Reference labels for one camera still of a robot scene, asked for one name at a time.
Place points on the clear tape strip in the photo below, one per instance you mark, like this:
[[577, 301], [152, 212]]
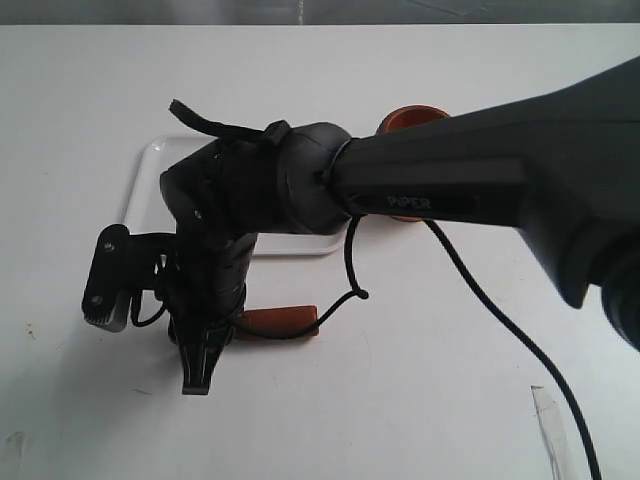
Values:
[[553, 434], [11, 455]]

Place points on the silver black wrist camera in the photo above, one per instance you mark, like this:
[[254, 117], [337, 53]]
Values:
[[111, 293]]

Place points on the brown wooden pestle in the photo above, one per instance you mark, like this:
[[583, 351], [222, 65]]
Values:
[[275, 323]]

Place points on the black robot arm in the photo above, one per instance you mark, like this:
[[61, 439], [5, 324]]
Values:
[[562, 169]]

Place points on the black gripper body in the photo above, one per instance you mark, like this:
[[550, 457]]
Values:
[[206, 289]]

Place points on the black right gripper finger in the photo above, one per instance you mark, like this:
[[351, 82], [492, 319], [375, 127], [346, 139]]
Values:
[[211, 357]]

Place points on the wooden mortar cup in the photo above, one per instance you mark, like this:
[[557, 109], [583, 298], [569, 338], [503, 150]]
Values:
[[409, 116]]

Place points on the white rectangular plastic tray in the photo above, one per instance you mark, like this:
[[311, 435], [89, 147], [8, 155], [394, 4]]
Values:
[[146, 211]]

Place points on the clear tape strip left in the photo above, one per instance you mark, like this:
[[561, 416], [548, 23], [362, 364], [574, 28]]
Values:
[[11, 455]]

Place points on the clear tape strip right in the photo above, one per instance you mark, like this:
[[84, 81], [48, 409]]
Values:
[[553, 434]]

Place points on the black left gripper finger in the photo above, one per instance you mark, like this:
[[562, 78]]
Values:
[[192, 357]]

